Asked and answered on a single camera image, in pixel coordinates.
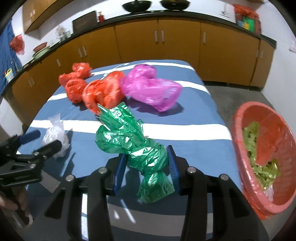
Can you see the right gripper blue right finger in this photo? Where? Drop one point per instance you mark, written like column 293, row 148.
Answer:
column 173, row 168

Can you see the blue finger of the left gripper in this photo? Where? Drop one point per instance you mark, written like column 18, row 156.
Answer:
column 50, row 149
column 28, row 137

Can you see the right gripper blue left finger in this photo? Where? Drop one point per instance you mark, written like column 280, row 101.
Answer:
column 119, row 172

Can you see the dark green plastic bag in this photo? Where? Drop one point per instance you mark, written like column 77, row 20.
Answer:
column 122, row 133

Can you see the magenta plastic bag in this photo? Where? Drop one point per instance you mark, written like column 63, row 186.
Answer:
column 142, row 84

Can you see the lime green paw bag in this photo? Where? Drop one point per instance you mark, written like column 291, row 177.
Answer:
column 265, row 173

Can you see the person hand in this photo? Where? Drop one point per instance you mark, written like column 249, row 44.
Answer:
column 20, row 193

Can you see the clear crumpled plastic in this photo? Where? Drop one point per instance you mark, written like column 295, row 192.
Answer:
column 56, row 132

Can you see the blue white striped tablecloth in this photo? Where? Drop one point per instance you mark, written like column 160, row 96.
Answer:
column 192, row 126

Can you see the knotted red plastic bag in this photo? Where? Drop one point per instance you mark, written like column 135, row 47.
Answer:
column 74, row 82

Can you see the stacked bowls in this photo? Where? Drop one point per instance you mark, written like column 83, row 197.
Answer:
column 40, row 50

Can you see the red plastic basket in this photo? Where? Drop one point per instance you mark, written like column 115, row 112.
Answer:
column 275, row 140

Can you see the hanging red bag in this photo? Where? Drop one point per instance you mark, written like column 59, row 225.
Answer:
column 18, row 45

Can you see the jar in plastic bag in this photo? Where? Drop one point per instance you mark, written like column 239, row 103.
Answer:
column 62, row 33

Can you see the wooden lower cabinets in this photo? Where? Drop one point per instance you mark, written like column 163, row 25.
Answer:
column 218, row 50

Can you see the wooden upper cabinet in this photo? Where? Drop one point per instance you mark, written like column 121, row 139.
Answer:
column 36, row 12

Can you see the dark cutting board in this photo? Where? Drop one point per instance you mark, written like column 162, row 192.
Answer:
column 86, row 21

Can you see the red bottle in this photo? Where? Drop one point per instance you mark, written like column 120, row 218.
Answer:
column 101, row 17

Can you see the black wok left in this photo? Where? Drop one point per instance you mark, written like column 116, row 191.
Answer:
column 137, row 6

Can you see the black wok with lid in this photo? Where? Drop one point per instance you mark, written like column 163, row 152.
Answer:
column 175, row 5

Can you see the red bag box stack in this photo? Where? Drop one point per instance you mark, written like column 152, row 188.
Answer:
column 247, row 18

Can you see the wall power socket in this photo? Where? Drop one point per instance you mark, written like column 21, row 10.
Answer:
column 225, row 14

